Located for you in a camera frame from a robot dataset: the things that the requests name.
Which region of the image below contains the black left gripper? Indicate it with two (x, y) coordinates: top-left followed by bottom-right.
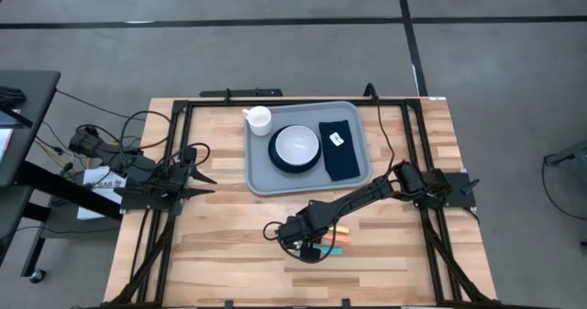
(155, 147), (218, 203)

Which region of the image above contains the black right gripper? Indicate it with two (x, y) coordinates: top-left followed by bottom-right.
(278, 207), (329, 263)

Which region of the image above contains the dark teal plate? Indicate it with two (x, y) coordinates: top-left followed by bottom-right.
(267, 124), (323, 174)

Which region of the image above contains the navy cloth napkin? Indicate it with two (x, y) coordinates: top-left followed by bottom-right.
(318, 118), (362, 182)

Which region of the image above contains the white ceramic bowl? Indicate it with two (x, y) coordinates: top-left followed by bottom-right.
(274, 125), (321, 167)

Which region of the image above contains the white ceramic mug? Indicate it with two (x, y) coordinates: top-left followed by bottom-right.
(241, 105), (273, 138)

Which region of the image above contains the grey plastic tray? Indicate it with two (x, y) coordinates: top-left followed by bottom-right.
(243, 100), (373, 197)

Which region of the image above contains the black power bar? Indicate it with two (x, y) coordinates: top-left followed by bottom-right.
(199, 87), (284, 99)

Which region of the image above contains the white paper sheet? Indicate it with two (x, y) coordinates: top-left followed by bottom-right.
(76, 165), (134, 222)

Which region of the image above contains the black desk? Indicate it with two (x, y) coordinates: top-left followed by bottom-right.
(0, 69), (123, 278)

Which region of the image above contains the black item on desk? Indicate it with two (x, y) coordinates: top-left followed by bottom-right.
(0, 85), (28, 111)

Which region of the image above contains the grey stand leg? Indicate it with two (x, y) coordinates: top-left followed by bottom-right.
(544, 138), (587, 168)

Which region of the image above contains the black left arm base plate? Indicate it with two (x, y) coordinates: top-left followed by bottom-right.
(113, 175), (190, 211)

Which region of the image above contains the black aluminium table frame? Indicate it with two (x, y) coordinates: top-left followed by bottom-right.
(107, 96), (499, 309)

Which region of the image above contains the long black floor cable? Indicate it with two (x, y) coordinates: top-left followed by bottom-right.
(54, 88), (149, 123)

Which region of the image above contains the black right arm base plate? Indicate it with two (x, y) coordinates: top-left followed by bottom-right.
(410, 171), (478, 209)

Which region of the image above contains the thin black floor cable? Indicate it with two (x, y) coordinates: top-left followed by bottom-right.
(540, 155), (587, 222)

